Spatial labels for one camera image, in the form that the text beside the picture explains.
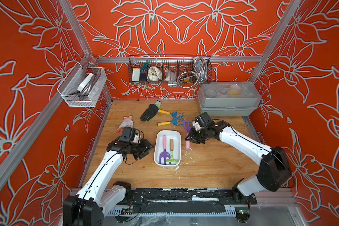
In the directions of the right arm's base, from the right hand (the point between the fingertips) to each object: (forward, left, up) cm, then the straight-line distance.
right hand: (183, 139), depth 80 cm
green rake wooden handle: (-7, +7, -13) cm, 17 cm away
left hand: (-5, +17, -1) cm, 18 cm away
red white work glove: (+21, +41, -12) cm, 47 cm away
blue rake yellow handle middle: (+21, +2, -14) cm, 26 cm away
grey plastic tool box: (+36, -36, -1) cm, 51 cm away
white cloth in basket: (+37, +18, +19) cm, 45 cm away
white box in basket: (+37, +30, +19) cm, 52 cm away
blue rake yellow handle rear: (+31, +4, -14) cm, 34 cm away
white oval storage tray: (0, +9, -13) cm, 16 cm away
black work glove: (+32, +23, -12) cm, 42 cm away
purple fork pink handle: (-3, +11, -13) cm, 18 cm away
